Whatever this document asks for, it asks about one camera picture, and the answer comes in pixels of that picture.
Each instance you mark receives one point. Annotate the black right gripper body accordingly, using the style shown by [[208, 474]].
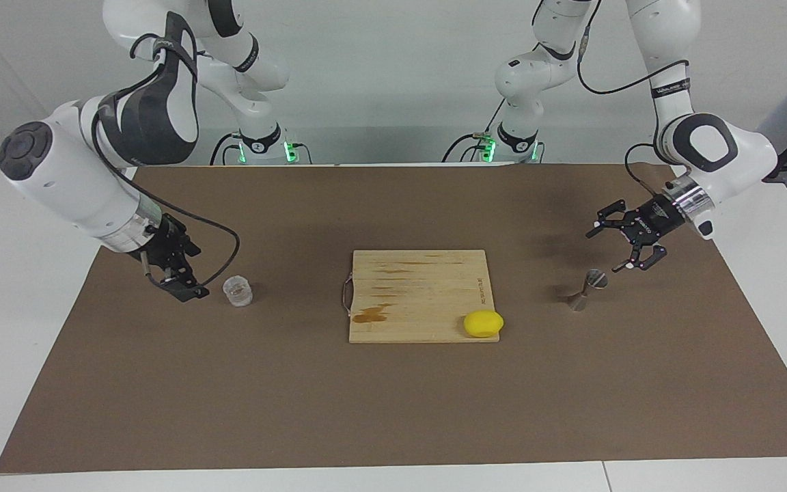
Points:
[[168, 246]]

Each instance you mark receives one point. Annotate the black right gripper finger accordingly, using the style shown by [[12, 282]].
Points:
[[185, 287], [188, 246]]

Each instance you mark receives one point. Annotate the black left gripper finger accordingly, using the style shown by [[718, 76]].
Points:
[[646, 256], [615, 220]]

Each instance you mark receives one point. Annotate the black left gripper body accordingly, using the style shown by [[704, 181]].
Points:
[[656, 219]]

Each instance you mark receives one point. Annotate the clear glass cup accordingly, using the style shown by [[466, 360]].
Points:
[[238, 291]]

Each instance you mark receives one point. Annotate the metal jigger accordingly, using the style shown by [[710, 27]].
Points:
[[581, 299]]

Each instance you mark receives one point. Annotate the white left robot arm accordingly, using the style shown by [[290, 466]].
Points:
[[742, 150]]

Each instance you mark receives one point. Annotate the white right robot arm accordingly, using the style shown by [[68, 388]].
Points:
[[59, 178]]

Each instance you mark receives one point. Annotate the brown table mat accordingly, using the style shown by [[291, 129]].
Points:
[[229, 396]]

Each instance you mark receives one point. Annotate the yellow lemon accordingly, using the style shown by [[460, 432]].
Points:
[[482, 324]]

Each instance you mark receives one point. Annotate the wooden cutting board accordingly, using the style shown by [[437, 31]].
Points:
[[421, 301]]

